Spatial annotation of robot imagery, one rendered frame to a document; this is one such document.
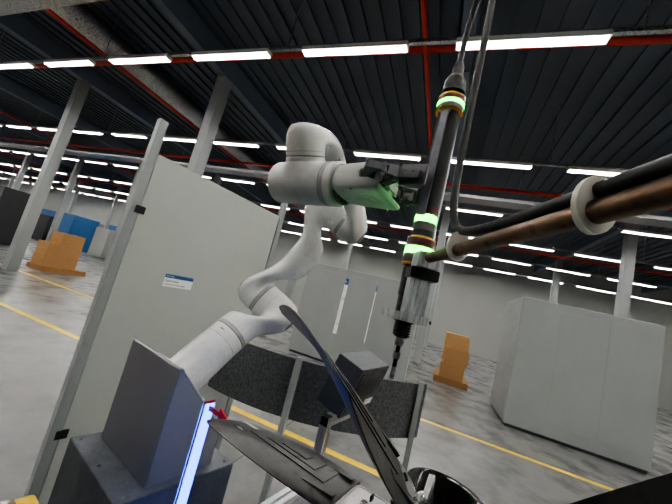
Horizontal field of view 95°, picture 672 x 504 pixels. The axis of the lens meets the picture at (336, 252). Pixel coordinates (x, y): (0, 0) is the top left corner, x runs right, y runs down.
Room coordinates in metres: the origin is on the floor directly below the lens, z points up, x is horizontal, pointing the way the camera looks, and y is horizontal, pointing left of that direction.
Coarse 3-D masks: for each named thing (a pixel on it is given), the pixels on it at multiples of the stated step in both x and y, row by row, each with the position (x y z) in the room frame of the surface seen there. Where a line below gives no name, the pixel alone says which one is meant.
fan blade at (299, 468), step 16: (224, 432) 0.51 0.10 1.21; (240, 432) 0.54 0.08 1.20; (256, 432) 0.57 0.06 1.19; (272, 432) 0.64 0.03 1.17; (240, 448) 0.49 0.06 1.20; (256, 448) 0.51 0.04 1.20; (272, 448) 0.53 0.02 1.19; (288, 448) 0.55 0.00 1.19; (304, 448) 0.59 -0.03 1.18; (272, 464) 0.49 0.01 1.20; (288, 464) 0.50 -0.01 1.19; (304, 464) 0.51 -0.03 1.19; (320, 464) 0.53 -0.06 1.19; (336, 464) 0.56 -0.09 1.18; (288, 480) 0.47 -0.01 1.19; (304, 480) 0.48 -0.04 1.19; (320, 480) 0.49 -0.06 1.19; (336, 480) 0.50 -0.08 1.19; (352, 480) 0.50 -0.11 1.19; (304, 496) 0.45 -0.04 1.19; (320, 496) 0.45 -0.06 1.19; (336, 496) 0.46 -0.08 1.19
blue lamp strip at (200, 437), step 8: (208, 408) 0.65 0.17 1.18; (208, 416) 0.65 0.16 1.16; (200, 424) 0.64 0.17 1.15; (200, 432) 0.64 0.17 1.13; (200, 440) 0.65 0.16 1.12; (200, 448) 0.65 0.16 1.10; (192, 456) 0.64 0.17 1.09; (192, 464) 0.65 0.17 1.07; (192, 472) 0.65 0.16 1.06; (184, 480) 0.64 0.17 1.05; (192, 480) 0.66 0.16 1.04; (184, 488) 0.64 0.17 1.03; (184, 496) 0.65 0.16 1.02
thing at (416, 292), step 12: (420, 252) 0.41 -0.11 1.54; (420, 264) 0.41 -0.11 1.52; (432, 264) 0.41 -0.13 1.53; (408, 276) 0.42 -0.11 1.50; (420, 276) 0.41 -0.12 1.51; (432, 276) 0.41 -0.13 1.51; (408, 288) 0.42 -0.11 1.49; (420, 288) 0.42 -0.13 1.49; (408, 300) 0.42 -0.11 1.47; (420, 300) 0.42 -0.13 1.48; (384, 312) 0.45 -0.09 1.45; (396, 312) 0.43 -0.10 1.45; (408, 312) 0.42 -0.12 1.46; (420, 312) 0.42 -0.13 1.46; (420, 324) 0.43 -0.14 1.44
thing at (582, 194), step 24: (480, 48) 0.37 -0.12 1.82; (480, 72) 0.37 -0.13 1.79; (456, 168) 0.37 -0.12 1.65; (648, 168) 0.13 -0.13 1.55; (456, 192) 0.36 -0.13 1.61; (576, 192) 0.16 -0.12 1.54; (600, 192) 0.16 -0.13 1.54; (456, 216) 0.35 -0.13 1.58; (528, 216) 0.21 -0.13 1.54; (576, 216) 0.16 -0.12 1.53; (456, 240) 0.32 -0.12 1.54
